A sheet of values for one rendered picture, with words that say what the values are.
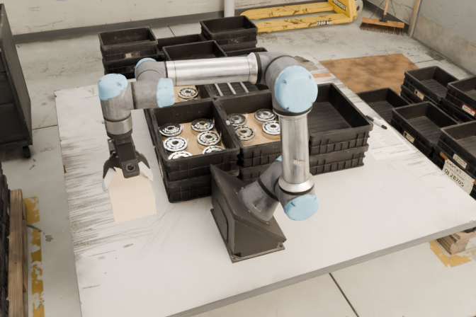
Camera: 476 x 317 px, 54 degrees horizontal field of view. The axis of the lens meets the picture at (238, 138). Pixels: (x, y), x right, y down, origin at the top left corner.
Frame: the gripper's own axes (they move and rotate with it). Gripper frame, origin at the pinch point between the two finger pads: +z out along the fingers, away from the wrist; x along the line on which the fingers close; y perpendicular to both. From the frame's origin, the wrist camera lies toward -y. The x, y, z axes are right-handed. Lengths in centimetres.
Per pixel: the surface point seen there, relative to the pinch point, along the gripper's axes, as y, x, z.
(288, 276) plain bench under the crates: -18, -47, 40
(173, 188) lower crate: 30.2, -19.1, 31.4
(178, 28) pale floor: 369, -107, 107
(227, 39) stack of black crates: 212, -107, 55
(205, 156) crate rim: 28.1, -32.4, 17.3
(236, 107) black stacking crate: 65, -59, 22
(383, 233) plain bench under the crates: -12, -91, 40
